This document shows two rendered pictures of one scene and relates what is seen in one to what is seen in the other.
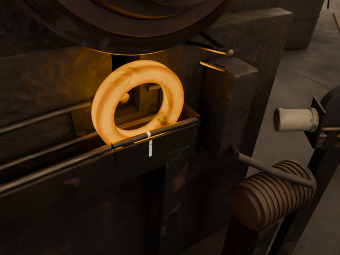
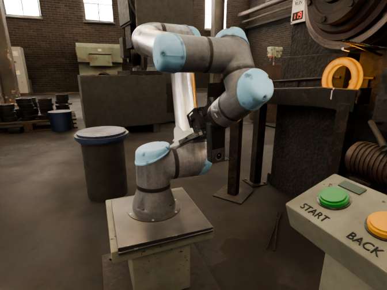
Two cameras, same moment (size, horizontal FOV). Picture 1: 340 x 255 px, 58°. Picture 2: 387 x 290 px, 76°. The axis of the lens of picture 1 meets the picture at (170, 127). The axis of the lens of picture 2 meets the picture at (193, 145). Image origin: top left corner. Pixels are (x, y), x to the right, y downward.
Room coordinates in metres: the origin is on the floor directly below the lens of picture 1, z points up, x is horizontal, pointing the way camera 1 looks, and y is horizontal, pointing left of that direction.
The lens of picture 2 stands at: (0.12, -1.24, 0.78)
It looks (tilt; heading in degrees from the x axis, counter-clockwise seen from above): 16 degrees down; 103
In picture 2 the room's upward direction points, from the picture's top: straight up
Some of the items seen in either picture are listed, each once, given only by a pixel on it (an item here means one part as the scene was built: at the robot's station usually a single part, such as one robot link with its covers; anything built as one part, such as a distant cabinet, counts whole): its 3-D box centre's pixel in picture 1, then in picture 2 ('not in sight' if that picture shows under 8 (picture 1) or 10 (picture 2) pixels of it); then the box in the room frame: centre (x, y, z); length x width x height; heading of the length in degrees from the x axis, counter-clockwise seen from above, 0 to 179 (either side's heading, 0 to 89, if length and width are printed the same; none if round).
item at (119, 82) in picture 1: (140, 108); (341, 79); (0.51, 0.06, 0.75); 0.18 x 0.03 x 0.18; 124
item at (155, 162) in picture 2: not in sight; (155, 163); (-0.19, -0.50, 0.49); 0.13 x 0.12 x 0.14; 36
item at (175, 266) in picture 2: not in sight; (156, 251); (-0.20, -0.50, 0.13); 0.40 x 0.40 x 0.26; 35
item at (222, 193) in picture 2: not in sight; (232, 141); (0.01, 0.29, 0.36); 0.26 x 0.20 x 0.72; 160
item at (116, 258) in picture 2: not in sight; (154, 217); (-0.20, -0.50, 0.28); 0.32 x 0.32 x 0.04; 35
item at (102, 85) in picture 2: not in sight; (121, 100); (-1.65, 1.91, 0.39); 1.03 x 0.83 x 0.79; 39
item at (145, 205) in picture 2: not in sight; (154, 194); (-0.20, -0.50, 0.37); 0.15 x 0.15 x 0.10
